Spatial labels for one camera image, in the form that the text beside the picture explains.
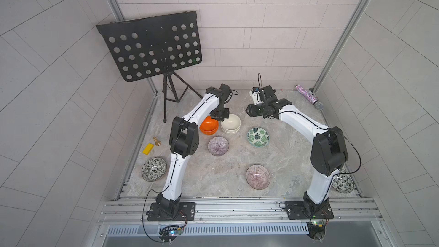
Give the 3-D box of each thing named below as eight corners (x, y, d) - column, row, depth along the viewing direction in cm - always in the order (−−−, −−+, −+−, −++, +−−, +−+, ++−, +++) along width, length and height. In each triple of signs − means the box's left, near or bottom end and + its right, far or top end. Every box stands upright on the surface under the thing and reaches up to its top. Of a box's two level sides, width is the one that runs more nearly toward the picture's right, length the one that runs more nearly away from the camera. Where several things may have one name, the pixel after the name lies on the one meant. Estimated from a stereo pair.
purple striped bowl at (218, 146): (207, 155, 88) (207, 152, 85) (209, 139, 94) (208, 136, 91) (228, 155, 88) (228, 152, 85) (228, 139, 94) (228, 136, 92)
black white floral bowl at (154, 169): (143, 182, 80) (139, 178, 77) (149, 161, 87) (146, 157, 83) (163, 182, 80) (160, 179, 77) (168, 161, 87) (165, 157, 83)
